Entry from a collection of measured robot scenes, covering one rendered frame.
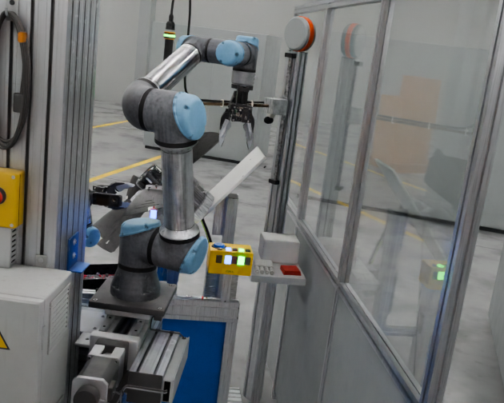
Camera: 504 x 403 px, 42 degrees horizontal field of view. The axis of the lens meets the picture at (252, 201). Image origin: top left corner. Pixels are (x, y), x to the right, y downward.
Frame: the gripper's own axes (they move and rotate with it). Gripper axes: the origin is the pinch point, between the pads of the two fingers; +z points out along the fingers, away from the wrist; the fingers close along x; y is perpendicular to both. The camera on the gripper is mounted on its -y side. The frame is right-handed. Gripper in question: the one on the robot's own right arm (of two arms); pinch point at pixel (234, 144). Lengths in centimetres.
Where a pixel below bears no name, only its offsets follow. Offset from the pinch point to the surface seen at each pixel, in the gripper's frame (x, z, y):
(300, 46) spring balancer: 34, -34, -86
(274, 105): 24, -7, -81
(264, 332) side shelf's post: 30, 96, -61
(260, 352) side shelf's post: 29, 106, -60
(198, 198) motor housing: -7, 33, -54
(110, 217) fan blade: -43, 45, -56
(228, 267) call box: 3.8, 46.9, -9.5
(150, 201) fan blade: -27, 31, -33
